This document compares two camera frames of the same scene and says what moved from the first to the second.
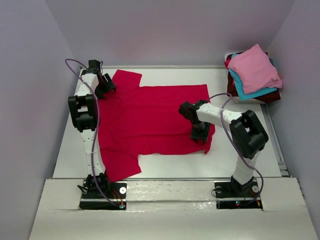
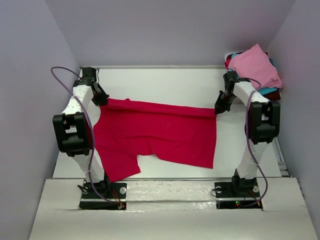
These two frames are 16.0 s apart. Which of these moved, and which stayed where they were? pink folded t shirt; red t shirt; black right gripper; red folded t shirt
Moved: black right gripper; red t shirt
Stayed: red folded t shirt; pink folded t shirt
